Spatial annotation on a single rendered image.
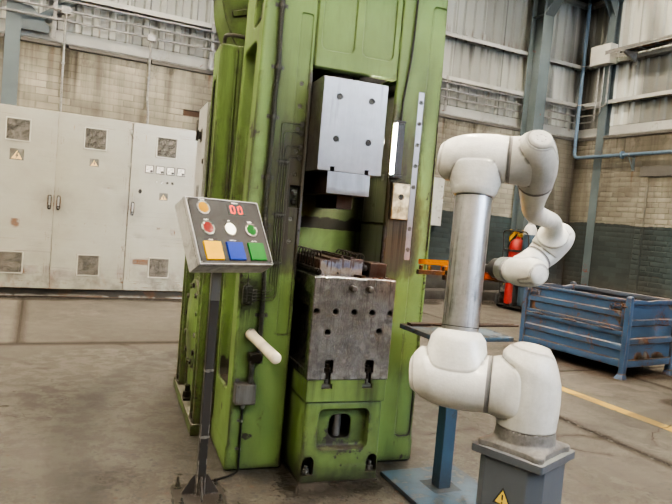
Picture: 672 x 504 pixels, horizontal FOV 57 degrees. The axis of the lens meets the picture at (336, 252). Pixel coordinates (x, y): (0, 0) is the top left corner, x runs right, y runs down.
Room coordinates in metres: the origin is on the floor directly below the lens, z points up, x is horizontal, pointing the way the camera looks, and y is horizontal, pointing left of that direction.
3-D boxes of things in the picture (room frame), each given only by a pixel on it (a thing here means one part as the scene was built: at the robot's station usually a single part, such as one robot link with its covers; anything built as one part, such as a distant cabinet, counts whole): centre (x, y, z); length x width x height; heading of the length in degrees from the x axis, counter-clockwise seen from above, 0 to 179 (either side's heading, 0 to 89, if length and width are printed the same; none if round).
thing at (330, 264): (2.90, 0.04, 0.96); 0.42 x 0.20 x 0.09; 20
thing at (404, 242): (3.17, -0.26, 1.15); 0.44 x 0.26 x 2.30; 20
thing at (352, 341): (2.93, -0.01, 0.69); 0.56 x 0.38 x 0.45; 20
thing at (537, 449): (1.64, -0.56, 0.63); 0.22 x 0.18 x 0.06; 136
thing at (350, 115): (2.92, 0.00, 1.56); 0.42 x 0.39 x 0.40; 20
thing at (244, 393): (2.69, 0.35, 0.36); 0.09 x 0.07 x 0.12; 110
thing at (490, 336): (2.70, -0.55, 0.71); 0.40 x 0.30 x 0.02; 113
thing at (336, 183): (2.90, 0.04, 1.32); 0.42 x 0.20 x 0.10; 20
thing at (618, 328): (5.94, -2.55, 0.36); 1.20 x 0.80 x 0.72; 32
